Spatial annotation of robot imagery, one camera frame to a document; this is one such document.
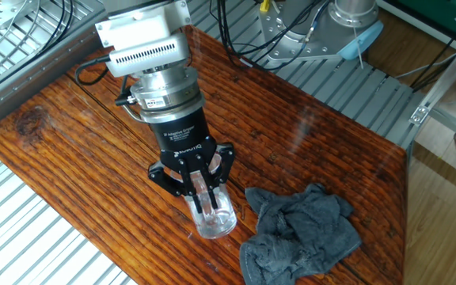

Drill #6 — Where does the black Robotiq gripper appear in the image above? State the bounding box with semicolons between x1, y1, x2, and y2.
147;106;237;215

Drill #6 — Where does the clear glass mug with handle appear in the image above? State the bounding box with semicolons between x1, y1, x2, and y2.
183;156;238;240

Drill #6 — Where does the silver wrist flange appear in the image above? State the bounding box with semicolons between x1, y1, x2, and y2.
128;66;206;124

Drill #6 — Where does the wood grain table board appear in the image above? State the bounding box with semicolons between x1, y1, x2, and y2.
0;25;408;285

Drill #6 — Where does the dark grey towel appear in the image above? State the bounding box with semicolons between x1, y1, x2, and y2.
238;182;363;285

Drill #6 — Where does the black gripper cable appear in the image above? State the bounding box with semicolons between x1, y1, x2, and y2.
74;55;134;116

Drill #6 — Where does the black cable bundle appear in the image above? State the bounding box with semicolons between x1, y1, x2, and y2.
210;0;332;72

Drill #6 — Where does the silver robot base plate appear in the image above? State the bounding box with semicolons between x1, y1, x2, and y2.
259;0;371;67

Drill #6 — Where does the cable with silver connector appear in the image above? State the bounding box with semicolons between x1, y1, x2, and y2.
302;17;324;44

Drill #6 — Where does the white cable tie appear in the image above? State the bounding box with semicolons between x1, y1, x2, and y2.
351;25;366;70

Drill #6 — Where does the grey pedestal with plate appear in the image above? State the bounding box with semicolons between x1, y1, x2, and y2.
0;0;41;31

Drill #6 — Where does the aluminium profile frame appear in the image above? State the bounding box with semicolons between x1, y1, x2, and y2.
409;25;456;147

